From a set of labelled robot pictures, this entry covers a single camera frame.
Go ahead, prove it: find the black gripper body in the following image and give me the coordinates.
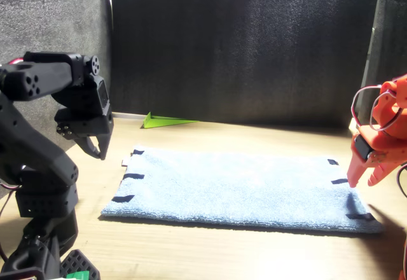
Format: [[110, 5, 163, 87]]
[[53, 75, 115, 140]]

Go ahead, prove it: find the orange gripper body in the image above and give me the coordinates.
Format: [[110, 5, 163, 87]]
[[350, 123, 407, 167]]

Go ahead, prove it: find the light blue towel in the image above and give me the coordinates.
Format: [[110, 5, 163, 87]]
[[100, 146, 384, 234]]

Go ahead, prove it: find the green plastic wedge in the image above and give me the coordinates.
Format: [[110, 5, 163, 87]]
[[142, 111, 200, 130]]

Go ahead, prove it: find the green table clamp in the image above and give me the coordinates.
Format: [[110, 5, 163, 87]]
[[65, 270, 90, 280]]

